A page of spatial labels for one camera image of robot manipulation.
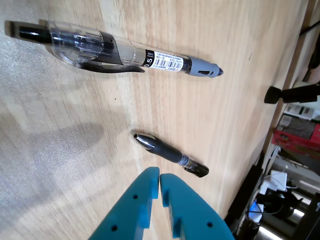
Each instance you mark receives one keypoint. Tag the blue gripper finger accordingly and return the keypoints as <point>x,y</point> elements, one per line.
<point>130,215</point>
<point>195,215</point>

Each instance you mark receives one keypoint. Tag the black grip gel pen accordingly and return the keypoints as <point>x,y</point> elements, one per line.
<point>165,150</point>

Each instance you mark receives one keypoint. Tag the clear pen grey grip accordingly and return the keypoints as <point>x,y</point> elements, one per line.
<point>125,52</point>

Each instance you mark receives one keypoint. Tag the white power adapter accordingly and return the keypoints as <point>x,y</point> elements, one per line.
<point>275,180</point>

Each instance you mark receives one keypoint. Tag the red box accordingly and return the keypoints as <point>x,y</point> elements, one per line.
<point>295,142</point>

